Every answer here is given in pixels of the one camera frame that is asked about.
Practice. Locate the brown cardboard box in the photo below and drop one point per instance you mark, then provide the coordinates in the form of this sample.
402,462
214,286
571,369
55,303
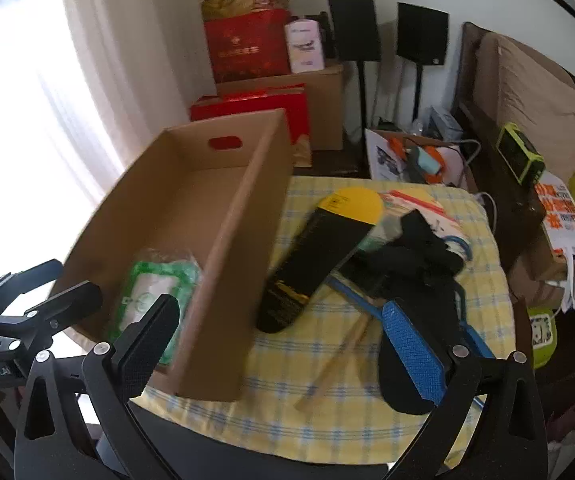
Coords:
227,240

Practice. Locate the red gift bag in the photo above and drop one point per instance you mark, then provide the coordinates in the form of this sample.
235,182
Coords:
247,45

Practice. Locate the green wet wipes pack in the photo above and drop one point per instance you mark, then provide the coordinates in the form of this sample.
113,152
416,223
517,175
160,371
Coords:
142,285

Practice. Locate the grey plastic case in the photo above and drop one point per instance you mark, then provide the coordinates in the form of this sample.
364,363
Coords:
445,122

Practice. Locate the blue clothes hanger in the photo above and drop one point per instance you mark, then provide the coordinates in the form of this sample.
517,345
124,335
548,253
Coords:
357,300

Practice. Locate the green portable radio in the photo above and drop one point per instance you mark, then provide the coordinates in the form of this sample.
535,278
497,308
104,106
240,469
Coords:
517,155

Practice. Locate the black speaker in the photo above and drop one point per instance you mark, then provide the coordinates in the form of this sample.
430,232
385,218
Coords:
422,32
355,27

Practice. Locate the black cloth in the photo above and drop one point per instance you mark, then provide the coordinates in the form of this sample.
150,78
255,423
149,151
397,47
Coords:
412,255

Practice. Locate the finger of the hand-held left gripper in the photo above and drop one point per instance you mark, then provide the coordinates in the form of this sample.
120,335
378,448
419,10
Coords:
67,305
27,280

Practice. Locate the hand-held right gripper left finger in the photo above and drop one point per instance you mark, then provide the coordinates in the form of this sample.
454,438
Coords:
142,350

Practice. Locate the large closed cardboard box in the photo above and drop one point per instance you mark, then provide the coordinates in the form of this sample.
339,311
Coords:
325,105

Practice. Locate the white box of tools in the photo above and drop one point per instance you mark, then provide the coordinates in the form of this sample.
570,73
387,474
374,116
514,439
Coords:
382,155

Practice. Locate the green plastic item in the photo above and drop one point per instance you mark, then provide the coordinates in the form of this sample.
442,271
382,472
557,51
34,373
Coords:
542,350

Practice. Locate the clear plastic bag with drawing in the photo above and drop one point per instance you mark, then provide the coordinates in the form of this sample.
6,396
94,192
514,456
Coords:
417,200

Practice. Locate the orange and teal tool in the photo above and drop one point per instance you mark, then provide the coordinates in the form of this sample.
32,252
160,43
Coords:
417,157

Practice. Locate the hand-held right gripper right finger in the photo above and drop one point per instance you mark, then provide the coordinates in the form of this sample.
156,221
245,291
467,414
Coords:
412,350

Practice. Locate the white sheer curtain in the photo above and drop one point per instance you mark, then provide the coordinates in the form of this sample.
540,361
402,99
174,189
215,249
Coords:
117,60

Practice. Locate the black insole with yellow heel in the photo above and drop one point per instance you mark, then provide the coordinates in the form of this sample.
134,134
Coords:
312,255
402,395

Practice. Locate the white and pink carton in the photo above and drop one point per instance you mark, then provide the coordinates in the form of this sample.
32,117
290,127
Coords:
305,45

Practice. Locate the black speaker stand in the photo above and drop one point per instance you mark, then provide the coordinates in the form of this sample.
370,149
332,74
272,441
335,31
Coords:
418,90

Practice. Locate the large tan cushion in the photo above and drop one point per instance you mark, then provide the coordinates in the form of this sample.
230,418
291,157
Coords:
532,90

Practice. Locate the white and orange shopping bag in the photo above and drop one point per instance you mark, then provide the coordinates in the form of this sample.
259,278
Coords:
562,210

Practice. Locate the red gift box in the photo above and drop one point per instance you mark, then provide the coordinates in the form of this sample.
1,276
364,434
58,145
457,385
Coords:
292,110

